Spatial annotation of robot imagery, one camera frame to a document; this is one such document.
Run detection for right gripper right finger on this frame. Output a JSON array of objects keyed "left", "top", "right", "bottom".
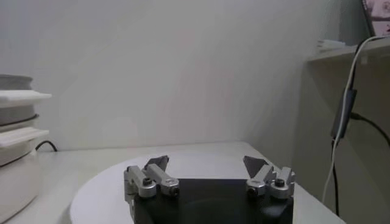
[{"left": 243, "top": 155, "right": 296, "bottom": 200}]

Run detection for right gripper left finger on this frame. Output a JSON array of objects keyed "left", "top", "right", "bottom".
[{"left": 123, "top": 155, "right": 180, "bottom": 203}]

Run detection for white round plate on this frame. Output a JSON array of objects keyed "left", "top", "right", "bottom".
[{"left": 69, "top": 152, "right": 305, "bottom": 224}]

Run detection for white electric cooker base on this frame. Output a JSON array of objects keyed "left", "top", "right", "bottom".
[{"left": 0, "top": 117, "right": 50, "bottom": 224}]

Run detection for white shelf desk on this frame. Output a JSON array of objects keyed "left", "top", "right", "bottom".
[{"left": 292, "top": 36, "right": 390, "bottom": 224}]

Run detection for black cooker power cord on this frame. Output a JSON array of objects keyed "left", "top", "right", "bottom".
[{"left": 35, "top": 140, "right": 59, "bottom": 152}]

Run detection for thin black cable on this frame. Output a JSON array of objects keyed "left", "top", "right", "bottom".
[{"left": 331, "top": 112, "right": 390, "bottom": 217}]

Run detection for white cable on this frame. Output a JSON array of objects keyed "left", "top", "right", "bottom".
[{"left": 321, "top": 35, "right": 390, "bottom": 204}]

